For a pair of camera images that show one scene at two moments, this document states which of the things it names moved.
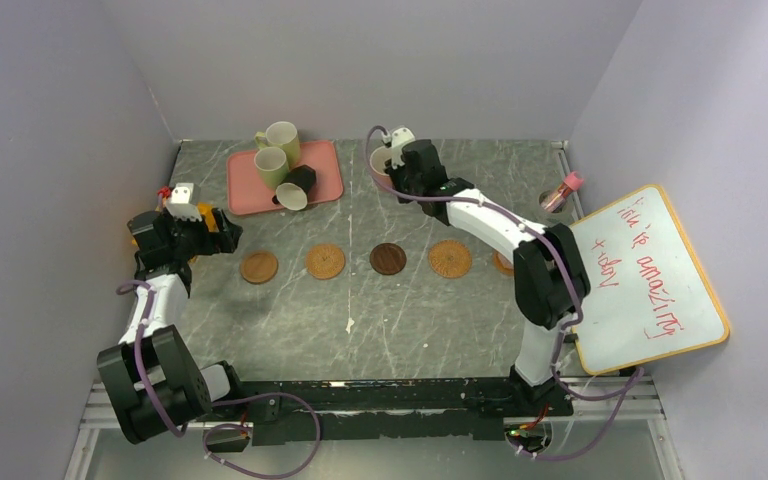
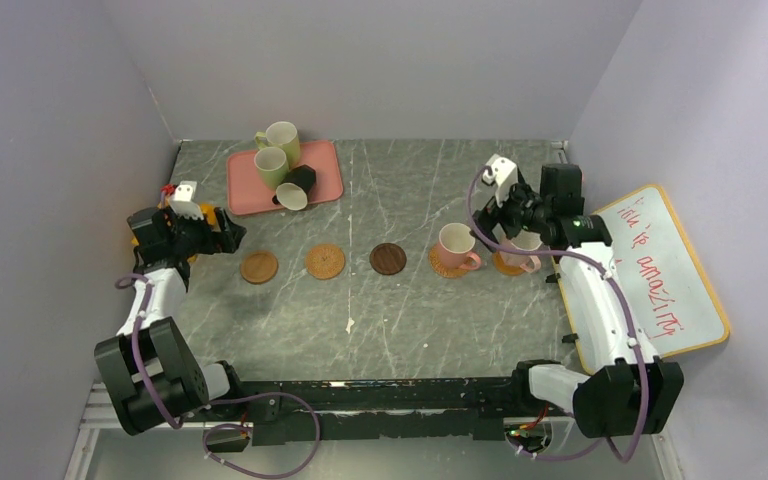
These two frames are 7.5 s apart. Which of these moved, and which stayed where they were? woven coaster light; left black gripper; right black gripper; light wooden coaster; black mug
Moved: right black gripper
Stayed: left black gripper; light wooden coaster; woven coaster light; black mug
